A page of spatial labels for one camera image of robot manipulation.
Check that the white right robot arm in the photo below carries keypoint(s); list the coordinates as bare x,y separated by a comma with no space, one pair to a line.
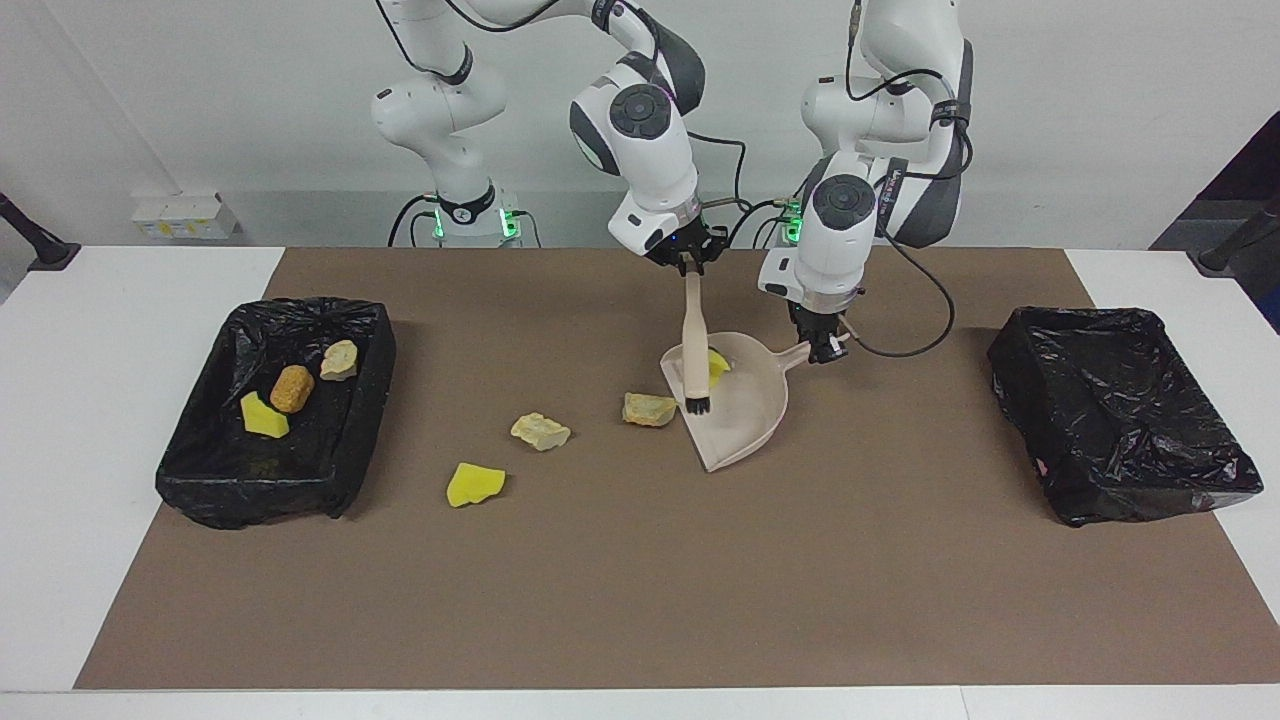
650,150

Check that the brown paper table mat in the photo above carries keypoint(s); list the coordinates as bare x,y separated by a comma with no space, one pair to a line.
640,580

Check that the brown bread roll toy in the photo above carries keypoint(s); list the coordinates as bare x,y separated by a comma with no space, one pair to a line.
292,389

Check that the black bag lined bin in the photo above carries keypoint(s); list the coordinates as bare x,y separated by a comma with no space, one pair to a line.
230,480
1120,420

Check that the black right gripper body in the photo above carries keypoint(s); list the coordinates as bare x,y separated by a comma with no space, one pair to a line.
692,244

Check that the plain yellow sponge piece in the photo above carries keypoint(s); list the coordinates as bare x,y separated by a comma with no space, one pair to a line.
474,485

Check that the beige plastic dustpan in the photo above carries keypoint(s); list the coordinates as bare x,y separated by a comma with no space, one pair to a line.
745,410

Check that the beige brush with black bristles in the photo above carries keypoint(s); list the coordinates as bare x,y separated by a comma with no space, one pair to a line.
694,340

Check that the green and yellow sponge scrap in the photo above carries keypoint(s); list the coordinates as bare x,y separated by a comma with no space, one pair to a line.
718,362

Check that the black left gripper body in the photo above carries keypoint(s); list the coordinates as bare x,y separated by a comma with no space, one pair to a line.
820,316

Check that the pale beige foam chunk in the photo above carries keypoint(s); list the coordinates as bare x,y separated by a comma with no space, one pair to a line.
650,410
541,432

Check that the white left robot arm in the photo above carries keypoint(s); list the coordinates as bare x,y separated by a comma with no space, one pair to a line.
890,150

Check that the striped croissant bread toy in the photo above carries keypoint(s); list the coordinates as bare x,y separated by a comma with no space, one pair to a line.
339,361

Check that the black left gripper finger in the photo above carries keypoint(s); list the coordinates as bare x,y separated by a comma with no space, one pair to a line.
815,349
838,345

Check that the yellow sponge with green edge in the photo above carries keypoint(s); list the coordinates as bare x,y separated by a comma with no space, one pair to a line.
263,418

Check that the black stand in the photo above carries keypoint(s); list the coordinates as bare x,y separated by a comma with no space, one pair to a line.
40,250
1235,245

